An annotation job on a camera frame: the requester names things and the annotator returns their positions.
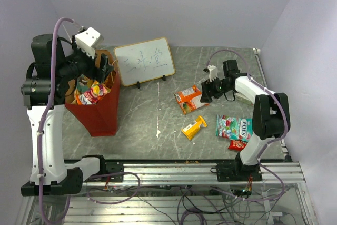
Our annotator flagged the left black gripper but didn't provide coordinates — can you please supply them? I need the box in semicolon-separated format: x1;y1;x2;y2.
58;34;115;83

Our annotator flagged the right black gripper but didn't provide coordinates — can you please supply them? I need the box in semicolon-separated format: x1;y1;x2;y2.
200;75;232;103

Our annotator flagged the orange white snack packet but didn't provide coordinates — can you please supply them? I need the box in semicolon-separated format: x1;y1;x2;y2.
174;84;209;115

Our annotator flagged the gold teal snack bag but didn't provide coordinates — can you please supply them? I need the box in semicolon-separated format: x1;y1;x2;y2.
76;75;93;93

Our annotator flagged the orange Fox's fruits candy bag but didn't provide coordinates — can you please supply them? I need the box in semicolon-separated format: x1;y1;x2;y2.
74;81;111;105

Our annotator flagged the red brown paper bag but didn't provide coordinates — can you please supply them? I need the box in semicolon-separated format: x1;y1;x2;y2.
65;50;121;137

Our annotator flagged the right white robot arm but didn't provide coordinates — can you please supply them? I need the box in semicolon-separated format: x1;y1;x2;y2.
200;60;291;181

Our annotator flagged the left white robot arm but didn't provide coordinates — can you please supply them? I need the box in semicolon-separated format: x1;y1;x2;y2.
21;32;113;197

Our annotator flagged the teal Fox's mint candy bag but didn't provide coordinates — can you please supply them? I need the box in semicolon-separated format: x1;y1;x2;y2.
215;115;253;142

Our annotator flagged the yellow snack bar packet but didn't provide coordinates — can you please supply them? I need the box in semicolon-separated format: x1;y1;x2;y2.
181;116;207;140

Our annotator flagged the white green small box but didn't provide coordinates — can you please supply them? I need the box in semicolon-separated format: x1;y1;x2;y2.
234;93;254;106

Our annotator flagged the red candy packet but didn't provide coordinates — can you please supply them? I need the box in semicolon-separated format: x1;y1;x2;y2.
228;140;247;152

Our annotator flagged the small whiteboard with stand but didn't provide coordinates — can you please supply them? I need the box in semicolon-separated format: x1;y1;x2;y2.
113;37;175;86

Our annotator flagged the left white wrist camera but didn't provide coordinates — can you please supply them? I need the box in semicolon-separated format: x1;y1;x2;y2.
75;27;104;59

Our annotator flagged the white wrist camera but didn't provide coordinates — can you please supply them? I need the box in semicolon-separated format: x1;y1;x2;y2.
75;27;104;59
203;65;218;82

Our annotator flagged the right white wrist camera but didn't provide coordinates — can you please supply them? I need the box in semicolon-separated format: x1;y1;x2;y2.
203;65;218;82

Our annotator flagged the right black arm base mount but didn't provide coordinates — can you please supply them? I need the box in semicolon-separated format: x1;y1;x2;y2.
210;154;262;182

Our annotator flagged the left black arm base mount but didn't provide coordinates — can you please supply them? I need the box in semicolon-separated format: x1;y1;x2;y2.
98;160;124;183

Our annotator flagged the aluminium rail frame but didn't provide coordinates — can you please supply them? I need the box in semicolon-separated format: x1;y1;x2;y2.
26;140;316;225

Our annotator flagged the purple cable under frame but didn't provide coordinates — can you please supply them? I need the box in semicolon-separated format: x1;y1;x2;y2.
86;172;142;206

